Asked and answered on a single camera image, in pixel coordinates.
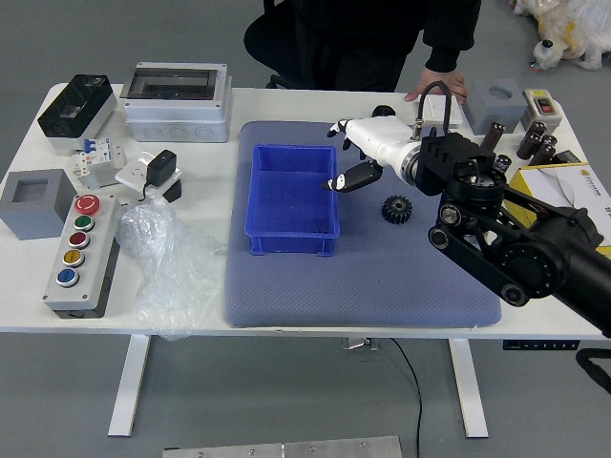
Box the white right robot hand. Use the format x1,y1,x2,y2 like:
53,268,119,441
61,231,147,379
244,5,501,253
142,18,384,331
320,115,415,193

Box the person's hand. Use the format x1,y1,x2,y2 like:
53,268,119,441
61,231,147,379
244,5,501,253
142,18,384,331
404,66,469,105

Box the big black gear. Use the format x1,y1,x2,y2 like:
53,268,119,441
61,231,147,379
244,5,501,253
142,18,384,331
380,194,415,228

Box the grey box with round hole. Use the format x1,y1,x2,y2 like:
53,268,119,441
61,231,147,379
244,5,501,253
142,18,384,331
461,78,529,135

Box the blue plastic box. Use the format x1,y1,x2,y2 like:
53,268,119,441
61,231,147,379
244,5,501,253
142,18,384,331
243,142,342,258

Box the grey windowed distribution box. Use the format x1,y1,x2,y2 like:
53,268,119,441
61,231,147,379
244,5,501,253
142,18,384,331
122,62,234,143

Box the grey five-button control box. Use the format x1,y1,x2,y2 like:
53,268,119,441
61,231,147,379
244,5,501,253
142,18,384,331
41,193,120,320

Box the person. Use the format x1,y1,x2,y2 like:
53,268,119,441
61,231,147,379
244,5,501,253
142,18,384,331
281,0,482,93

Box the white yellow plush toy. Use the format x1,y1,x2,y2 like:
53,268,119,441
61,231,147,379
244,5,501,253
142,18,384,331
508,0,611,73

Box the yellow white carton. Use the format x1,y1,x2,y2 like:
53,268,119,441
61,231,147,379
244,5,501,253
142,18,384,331
508,161,611,261

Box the grey-blue quilted mat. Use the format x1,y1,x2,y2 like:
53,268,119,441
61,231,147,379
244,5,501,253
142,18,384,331
223,119,503,329

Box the black office chair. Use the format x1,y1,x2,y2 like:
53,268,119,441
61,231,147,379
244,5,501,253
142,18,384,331
242,0,306,91

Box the black power adapter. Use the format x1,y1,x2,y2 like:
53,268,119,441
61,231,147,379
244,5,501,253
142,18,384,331
138,149,178,202

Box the clear plastic bag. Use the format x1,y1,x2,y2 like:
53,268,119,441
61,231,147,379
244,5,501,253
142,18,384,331
114,198,228,343

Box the black table control panel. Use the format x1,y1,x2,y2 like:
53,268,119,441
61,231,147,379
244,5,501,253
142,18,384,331
501,339,581,352

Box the white table leg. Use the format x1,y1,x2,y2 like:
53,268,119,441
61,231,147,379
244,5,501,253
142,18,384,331
107,333,153,438
447,337,491,439

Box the white circuit breaker blue levers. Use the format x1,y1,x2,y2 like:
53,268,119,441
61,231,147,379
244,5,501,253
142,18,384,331
81,136,115,169

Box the white breaker with orange mark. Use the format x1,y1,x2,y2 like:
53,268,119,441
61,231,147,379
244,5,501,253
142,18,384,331
70,150,99,182

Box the silver metal plate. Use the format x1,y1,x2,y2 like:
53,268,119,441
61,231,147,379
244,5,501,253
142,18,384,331
161,434,403,458

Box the grey cube with square recess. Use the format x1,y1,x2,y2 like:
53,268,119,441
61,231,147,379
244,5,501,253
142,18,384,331
0,169,73,241

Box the white wall switch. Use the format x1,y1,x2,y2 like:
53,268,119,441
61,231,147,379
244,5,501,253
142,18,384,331
417,94,464,128

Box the grey switch box red button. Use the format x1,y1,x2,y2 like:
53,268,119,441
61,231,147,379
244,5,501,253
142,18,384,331
521,88,565,131

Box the metal bracket under table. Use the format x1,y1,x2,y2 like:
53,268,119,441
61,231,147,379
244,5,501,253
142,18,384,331
341,336,381,352

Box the white wall socket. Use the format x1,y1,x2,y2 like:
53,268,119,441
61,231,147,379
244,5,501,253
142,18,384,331
114,151,184,199

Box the black floor cable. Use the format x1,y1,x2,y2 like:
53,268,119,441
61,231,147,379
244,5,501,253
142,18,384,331
390,337,425,458

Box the black-lidded white enclosure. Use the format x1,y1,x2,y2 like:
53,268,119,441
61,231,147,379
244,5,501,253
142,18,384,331
36,73,118,153

